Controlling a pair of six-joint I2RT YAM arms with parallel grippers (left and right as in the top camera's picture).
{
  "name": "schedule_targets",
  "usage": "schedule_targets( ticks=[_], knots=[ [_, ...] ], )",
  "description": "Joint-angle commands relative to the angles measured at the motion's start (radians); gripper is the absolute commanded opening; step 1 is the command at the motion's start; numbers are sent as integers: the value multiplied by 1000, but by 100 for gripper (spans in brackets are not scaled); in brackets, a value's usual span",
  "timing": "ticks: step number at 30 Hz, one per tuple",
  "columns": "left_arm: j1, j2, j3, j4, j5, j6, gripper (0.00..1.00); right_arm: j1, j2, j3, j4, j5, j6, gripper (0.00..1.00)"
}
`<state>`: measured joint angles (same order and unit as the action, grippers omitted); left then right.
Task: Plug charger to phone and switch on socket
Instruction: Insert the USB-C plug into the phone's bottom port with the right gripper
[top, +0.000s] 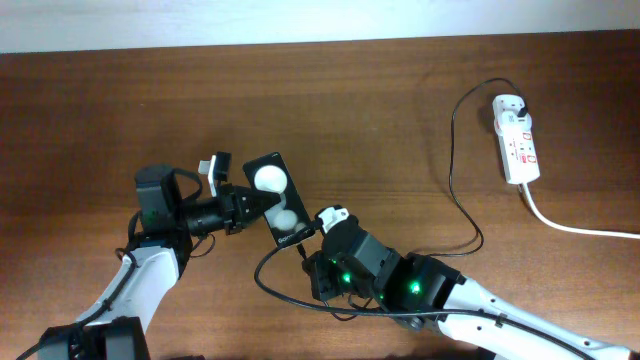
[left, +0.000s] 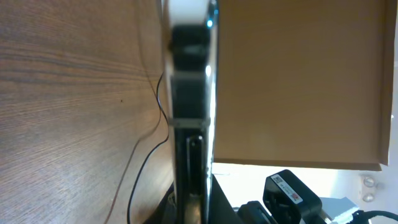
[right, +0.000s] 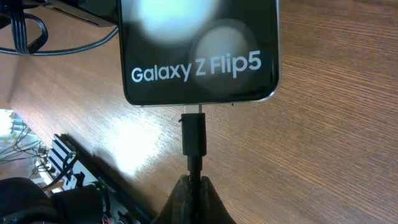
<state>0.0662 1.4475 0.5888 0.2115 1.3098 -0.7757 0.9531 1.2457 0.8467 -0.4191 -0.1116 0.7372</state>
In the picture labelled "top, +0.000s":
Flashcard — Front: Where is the black smartphone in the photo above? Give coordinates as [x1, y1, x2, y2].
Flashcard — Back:
[242, 152, 311, 245]

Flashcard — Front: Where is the white power strip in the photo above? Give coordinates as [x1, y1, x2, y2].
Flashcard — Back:
[497, 129, 540, 185]

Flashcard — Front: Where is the black usb charging cable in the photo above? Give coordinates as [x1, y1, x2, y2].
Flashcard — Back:
[277, 77, 530, 259]

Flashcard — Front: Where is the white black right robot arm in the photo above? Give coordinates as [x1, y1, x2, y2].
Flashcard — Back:
[303, 209, 639, 359]

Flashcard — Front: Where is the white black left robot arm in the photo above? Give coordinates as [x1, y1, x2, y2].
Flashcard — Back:
[21, 164, 280, 359]

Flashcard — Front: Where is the white power strip cord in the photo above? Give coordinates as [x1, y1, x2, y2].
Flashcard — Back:
[518, 182, 640, 241]

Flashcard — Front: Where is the white usb wall charger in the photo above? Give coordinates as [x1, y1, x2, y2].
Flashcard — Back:
[492, 94, 532, 136]

